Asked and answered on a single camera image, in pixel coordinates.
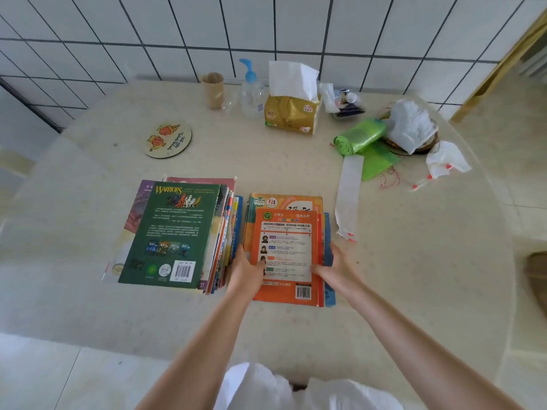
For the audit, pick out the person's left hand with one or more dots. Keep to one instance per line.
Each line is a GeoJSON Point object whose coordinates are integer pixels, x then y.
{"type": "Point", "coordinates": [245, 277]}

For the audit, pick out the person's right hand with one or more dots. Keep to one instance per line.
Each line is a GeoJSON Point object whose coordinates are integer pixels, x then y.
{"type": "Point", "coordinates": [342, 277]}

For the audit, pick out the orange white label book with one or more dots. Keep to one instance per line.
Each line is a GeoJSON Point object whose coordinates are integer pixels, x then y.
{"type": "Point", "coordinates": [278, 294]}

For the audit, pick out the blue cover book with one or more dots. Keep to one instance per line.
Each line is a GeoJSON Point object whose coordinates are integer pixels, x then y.
{"type": "Point", "coordinates": [327, 232]}

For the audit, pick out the stack of mixed books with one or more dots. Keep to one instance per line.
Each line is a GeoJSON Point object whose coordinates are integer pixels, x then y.
{"type": "Point", "coordinates": [171, 234]}

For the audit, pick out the large orange cover book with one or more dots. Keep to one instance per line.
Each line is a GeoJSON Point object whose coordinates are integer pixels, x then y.
{"type": "Point", "coordinates": [290, 200]}

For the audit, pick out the person's left forearm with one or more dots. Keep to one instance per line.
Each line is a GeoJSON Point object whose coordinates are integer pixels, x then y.
{"type": "Point", "coordinates": [201, 350]}

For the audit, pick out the person's right forearm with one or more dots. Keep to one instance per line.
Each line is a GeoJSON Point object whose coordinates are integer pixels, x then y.
{"type": "Point", "coordinates": [419, 350]}

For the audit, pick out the person's white trousers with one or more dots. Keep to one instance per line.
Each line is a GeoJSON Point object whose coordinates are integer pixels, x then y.
{"type": "Point", "coordinates": [256, 392]}

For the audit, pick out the beige speckled table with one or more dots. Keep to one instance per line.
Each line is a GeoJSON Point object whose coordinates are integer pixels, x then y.
{"type": "Point", "coordinates": [427, 273]}

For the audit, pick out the brown woven basket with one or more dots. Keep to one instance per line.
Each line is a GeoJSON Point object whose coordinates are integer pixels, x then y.
{"type": "Point", "coordinates": [391, 146]}

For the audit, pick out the green bin bag roll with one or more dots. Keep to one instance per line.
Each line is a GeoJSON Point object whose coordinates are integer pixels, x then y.
{"type": "Point", "coordinates": [359, 136]}

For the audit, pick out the white red plastic bag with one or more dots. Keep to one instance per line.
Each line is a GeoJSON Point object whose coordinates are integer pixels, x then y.
{"type": "Point", "coordinates": [444, 160]}

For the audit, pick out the round cartoon coaster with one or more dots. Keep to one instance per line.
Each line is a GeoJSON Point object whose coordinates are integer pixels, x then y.
{"type": "Point", "coordinates": [169, 140]}

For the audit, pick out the yellow tissue pack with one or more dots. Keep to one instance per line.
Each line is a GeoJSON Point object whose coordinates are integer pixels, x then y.
{"type": "Point", "coordinates": [290, 115]}

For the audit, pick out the tray of small items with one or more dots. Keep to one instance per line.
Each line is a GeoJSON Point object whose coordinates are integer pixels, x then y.
{"type": "Point", "coordinates": [348, 108]}

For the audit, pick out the small clear bottle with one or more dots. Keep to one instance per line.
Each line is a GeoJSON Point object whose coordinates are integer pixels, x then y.
{"type": "Point", "coordinates": [230, 106]}

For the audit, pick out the clear blue pump bottle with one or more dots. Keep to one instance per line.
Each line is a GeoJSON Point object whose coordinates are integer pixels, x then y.
{"type": "Point", "coordinates": [252, 100]}

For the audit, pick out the beige cup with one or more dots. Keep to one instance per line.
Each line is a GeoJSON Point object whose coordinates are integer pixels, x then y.
{"type": "Point", "coordinates": [213, 93]}

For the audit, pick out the brown handbag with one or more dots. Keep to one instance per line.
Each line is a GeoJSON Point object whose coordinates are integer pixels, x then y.
{"type": "Point", "coordinates": [538, 281]}

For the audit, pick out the white leaning boards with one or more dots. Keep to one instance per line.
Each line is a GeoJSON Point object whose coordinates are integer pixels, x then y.
{"type": "Point", "coordinates": [534, 59]}

